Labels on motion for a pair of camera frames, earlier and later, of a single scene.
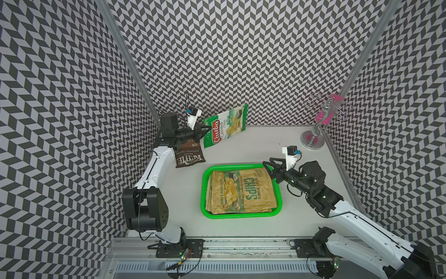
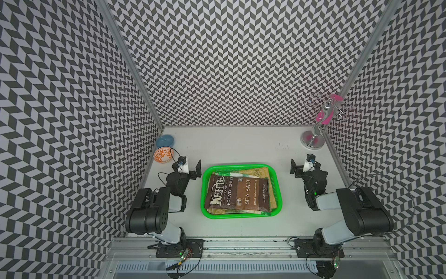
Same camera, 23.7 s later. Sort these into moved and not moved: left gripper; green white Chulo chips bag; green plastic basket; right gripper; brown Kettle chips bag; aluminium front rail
Moved: left gripper; green white Chulo chips bag; right gripper; brown Kettle chips bag
Not moved: green plastic basket; aluminium front rail
